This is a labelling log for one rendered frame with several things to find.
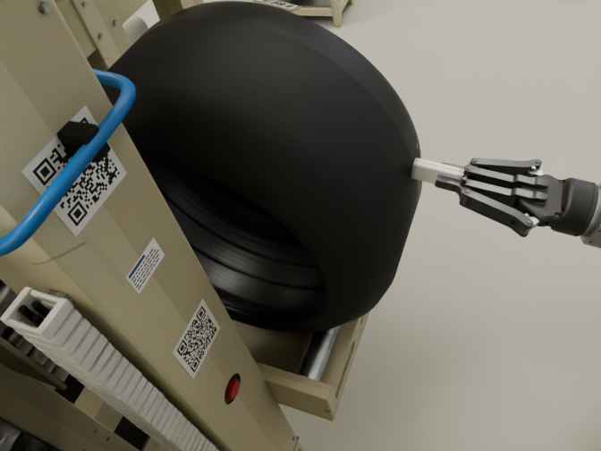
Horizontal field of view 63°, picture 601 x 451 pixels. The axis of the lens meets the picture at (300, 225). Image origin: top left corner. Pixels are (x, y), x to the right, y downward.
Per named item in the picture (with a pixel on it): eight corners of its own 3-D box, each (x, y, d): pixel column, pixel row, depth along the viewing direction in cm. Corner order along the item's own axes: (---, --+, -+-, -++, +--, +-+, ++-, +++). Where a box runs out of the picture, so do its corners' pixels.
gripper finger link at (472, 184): (537, 210, 69) (537, 218, 68) (456, 191, 71) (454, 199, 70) (548, 192, 65) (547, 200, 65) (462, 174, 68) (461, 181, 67)
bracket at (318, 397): (334, 421, 89) (327, 400, 81) (153, 359, 103) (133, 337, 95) (340, 403, 90) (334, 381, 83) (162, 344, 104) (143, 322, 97)
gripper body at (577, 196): (603, 169, 65) (529, 153, 67) (601, 216, 60) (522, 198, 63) (579, 205, 71) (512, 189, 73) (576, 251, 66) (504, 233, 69)
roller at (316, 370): (303, 393, 91) (321, 394, 88) (287, 380, 89) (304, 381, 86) (359, 245, 110) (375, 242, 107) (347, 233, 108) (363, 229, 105)
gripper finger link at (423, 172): (459, 186, 71) (458, 191, 71) (411, 174, 73) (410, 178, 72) (464, 172, 69) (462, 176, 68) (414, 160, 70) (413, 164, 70)
